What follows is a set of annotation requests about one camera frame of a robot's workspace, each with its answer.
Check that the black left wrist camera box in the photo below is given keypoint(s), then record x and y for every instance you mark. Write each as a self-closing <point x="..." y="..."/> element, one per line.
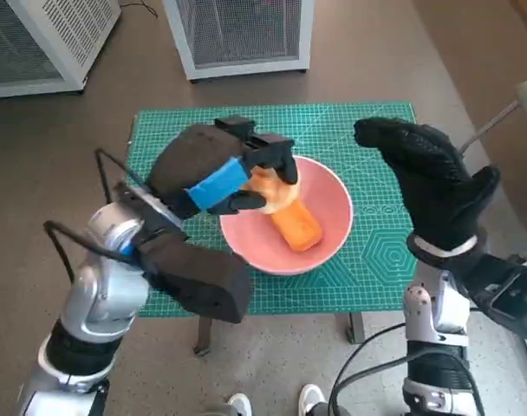
<point x="203" y="281"/>

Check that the white perforated mesh cabinet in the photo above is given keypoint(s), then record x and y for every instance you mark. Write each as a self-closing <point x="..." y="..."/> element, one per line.
<point x="38" y="43"/>

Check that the pink bowl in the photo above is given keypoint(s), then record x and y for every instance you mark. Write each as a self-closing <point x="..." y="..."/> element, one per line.
<point x="333" y="216"/>

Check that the round toy bread bun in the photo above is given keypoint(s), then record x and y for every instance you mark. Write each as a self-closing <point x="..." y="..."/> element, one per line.
<point x="272" y="193"/>

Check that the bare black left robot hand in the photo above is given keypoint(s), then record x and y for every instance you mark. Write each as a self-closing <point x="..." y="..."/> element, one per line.
<point x="194" y="164"/>

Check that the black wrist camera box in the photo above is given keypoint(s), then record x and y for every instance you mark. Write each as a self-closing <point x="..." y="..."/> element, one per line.
<point x="506" y="299"/>
<point x="203" y="281"/>

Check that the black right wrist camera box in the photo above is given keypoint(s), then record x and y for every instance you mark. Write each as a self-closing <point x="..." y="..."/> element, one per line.
<point x="506" y="299"/>

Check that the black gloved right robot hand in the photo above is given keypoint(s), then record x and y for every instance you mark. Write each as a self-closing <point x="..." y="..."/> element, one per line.
<point x="437" y="186"/>

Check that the black table leg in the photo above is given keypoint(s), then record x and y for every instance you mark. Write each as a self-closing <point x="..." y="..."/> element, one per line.
<point x="203" y="336"/>
<point x="356" y="329"/>

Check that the white mesh front cabinet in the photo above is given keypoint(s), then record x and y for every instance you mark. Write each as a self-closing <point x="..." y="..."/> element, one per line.
<point x="242" y="34"/>

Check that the green cutting mat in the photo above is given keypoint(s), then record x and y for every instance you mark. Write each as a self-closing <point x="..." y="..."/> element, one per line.
<point x="324" y="125"/>

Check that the long braided toy bread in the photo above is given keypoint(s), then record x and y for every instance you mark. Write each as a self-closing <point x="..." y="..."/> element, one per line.
<point x="298" y="227"/>

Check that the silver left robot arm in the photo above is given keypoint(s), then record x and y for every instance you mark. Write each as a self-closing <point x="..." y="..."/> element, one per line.
<point x="103" y="294"/>

